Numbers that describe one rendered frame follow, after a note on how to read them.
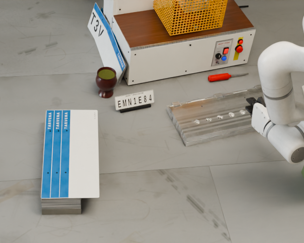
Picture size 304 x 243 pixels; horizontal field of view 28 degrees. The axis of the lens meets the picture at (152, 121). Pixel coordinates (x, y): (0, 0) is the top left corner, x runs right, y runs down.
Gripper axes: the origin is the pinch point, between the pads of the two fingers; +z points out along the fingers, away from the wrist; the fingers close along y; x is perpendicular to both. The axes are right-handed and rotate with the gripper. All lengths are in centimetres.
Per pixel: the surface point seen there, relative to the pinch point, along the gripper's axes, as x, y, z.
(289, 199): 4.5, 25.8, -24.9
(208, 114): -8.8, 12.0, 16.2
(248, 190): -7.9, 24.0, -17.2
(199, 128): -15.1, 13.4, 10.5
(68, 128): -64, 6, 18
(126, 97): -36.9, 7.1, 31.7
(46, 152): -74, 9, 10
